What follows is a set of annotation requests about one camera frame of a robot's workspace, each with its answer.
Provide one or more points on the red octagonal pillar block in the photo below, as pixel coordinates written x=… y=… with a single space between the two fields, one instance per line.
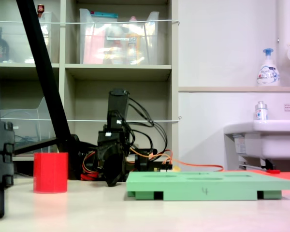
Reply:
x=50 y=172

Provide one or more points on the red clamp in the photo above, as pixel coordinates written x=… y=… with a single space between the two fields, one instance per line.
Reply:
x=88 y=177

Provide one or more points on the circuit board with connectors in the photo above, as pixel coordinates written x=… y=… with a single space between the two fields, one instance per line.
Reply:
x=165 y=169

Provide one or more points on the empty clear plastic bin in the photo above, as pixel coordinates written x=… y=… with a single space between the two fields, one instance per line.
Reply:
x=26 y=120

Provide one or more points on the green shape-sorting board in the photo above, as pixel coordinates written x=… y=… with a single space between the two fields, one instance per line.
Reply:
x=207 y=186

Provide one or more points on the pink pouch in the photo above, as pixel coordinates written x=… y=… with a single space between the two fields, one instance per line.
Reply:
x=94 y=48

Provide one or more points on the large clear storage bin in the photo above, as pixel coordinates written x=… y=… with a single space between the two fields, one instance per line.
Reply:
x=149 y=48

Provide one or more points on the black tripod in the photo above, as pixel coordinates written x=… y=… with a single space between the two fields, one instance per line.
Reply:
x=42 y=65

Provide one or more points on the pink-capped orange bottle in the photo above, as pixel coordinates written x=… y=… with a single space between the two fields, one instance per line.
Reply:
x=134 y=41

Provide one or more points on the notched black stack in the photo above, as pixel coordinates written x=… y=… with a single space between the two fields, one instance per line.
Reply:
x=1 y=149

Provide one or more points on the beige shelf unit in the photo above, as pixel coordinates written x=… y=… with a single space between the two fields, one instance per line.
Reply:
x=61 y=43

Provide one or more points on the blue-edged pouch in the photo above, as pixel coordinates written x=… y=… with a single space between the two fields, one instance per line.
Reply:
x=104 y=16

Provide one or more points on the clear bin with bottles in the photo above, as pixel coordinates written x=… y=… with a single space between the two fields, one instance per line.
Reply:
x=17 y=43

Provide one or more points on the dark glass bottle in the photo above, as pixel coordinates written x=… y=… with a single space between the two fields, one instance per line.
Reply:
x=2 y=48

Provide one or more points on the brown bottle with red cap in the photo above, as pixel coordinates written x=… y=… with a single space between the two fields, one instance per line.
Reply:
x=40 y=10

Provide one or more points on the small clear sanitizer bottle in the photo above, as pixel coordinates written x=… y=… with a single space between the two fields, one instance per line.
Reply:
x=261 y=112

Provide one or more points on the white sink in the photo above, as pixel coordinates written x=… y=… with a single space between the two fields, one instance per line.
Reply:
x=275 y=140

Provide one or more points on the white blue soap pump bottle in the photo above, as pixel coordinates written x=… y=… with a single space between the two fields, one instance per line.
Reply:
x=268 y=72

